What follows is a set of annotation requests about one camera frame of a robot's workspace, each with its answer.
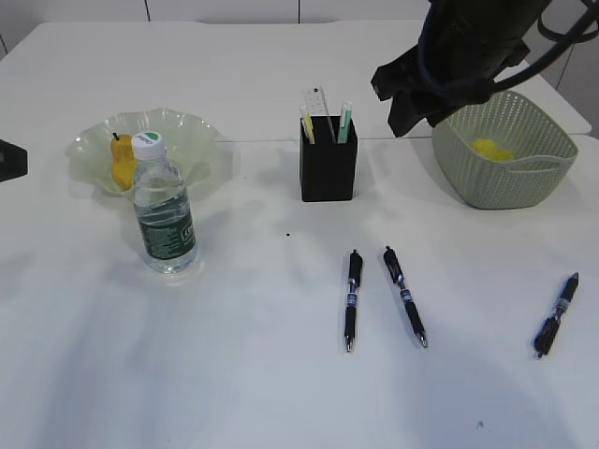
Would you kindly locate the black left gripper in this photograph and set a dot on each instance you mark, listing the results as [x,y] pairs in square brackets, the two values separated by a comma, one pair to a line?
[13,161]

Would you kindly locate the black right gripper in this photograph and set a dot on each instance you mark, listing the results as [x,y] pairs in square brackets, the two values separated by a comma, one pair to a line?
[403,80]

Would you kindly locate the yellow waste paper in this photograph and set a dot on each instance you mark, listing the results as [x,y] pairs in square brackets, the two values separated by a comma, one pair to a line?
[489,149]

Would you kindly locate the mint green utility knife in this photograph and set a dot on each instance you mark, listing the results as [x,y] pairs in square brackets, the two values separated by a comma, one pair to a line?
[344,122]

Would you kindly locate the clear plastic ruler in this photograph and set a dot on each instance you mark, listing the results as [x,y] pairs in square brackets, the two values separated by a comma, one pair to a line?
[316,104]

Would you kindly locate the yellow pear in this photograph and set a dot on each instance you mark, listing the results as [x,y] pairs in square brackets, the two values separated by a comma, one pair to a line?
[123,160]

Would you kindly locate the yellow utility knife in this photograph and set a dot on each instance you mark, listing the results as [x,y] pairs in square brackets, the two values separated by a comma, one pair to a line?
[307,124]

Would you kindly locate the black pen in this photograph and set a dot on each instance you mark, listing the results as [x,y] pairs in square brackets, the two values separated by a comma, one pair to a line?
[397,277]
[548,332]
[351,303]

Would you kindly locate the clear plastic water bottle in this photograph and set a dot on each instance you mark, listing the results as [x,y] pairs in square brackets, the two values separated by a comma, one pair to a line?
[162,206]

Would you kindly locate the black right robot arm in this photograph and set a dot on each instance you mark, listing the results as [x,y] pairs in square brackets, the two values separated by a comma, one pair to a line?
[463,46]

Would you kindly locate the green woven plastic basket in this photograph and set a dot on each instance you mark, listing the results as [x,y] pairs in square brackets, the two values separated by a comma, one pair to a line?
[543,153]

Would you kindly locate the black square pen holder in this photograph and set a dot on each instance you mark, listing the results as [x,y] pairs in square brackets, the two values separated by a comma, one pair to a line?
[327,169]

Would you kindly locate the green wavy glass plate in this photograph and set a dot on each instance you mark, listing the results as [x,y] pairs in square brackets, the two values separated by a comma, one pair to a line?
[190,144]

